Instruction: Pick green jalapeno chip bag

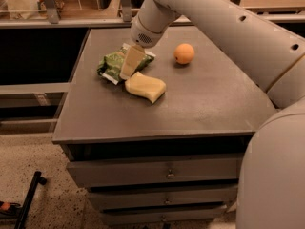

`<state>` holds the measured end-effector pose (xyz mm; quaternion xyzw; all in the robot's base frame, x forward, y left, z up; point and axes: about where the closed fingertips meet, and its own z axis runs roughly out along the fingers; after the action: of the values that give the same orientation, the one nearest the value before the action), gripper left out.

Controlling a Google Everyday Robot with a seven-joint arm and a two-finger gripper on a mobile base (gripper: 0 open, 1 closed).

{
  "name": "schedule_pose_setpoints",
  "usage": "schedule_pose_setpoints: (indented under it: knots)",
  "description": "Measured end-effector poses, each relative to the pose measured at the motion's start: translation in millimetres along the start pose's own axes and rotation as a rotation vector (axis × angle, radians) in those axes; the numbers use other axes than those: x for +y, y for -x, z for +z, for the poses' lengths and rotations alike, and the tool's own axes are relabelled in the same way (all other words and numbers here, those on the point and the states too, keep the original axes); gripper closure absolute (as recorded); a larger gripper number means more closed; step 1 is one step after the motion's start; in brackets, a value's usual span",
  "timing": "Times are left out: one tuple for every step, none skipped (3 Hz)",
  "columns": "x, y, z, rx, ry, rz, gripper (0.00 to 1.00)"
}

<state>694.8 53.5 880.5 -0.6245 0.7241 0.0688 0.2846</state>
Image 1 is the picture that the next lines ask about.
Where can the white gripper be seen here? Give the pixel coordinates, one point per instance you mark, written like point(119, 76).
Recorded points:
point(143, 35)

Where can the green jalapeno chip bag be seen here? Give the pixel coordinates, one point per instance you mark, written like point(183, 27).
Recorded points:
point(111, 64)

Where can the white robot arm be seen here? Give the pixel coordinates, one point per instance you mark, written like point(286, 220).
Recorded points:
point(271, 190)

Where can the yellow wavy sponge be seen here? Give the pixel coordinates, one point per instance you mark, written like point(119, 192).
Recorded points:
point(145, 86)

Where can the orange fruit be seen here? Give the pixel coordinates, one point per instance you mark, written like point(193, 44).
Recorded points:
point(184, 54)

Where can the grey drawer cabinet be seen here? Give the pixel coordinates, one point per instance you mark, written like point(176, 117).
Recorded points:
point(210, 107)

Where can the top grey drawer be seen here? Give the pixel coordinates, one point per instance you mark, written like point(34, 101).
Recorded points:
point(151, 170)

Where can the grey drawer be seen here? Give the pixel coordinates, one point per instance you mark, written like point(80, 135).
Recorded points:
point(151, 170)
point(167, 196)
point(163, 215)

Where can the middle grey drawer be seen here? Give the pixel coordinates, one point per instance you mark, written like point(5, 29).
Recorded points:
point(167, 196)

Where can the black metal stand leg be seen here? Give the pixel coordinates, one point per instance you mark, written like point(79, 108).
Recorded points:
point(36, 180)

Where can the bottom grey drawer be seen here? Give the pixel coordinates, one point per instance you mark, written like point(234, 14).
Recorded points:
point(163, 215)

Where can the metal shelf rail frame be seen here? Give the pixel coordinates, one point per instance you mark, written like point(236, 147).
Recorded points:
point(91, 9)

